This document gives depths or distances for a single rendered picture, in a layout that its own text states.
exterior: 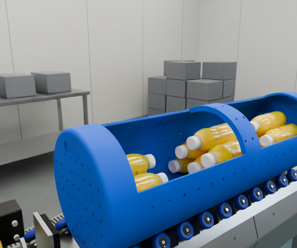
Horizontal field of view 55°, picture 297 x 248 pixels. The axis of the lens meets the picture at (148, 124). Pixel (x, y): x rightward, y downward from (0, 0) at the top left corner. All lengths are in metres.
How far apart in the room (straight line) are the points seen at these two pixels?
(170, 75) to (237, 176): 3.83
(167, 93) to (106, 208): 4.11
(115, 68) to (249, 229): 4.21
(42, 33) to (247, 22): 3.79
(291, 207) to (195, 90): 3.29
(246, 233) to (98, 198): 0.52
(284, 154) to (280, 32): 5.02
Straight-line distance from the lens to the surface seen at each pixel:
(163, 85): 4.63
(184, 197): 0.64
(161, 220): 0.62
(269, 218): 1.02
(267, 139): 1.01
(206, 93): 4.15
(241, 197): 0.90
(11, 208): 0.83
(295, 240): 1.50
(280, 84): 5.88
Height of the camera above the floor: 1.39
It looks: 15 degrees down
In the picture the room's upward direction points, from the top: straight up
